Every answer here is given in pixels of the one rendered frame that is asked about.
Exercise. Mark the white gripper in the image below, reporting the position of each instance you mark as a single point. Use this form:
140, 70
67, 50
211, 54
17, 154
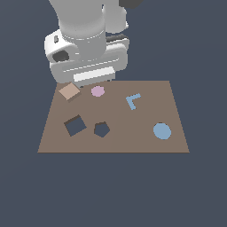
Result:
88, 66

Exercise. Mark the brown slotted board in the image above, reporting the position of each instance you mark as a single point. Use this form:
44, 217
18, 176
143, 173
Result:
118, 130

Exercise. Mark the pink round disc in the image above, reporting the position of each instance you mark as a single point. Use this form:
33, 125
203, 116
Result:
97, 91

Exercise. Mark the tan square block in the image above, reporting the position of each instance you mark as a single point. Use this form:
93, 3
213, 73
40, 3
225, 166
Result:
69, 91

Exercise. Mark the light blue L-shaped block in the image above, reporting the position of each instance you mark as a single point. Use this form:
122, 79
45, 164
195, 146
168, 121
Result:
132, 100

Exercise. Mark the light blue round disc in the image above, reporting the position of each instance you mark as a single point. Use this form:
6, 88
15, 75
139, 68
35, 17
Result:
162, 131

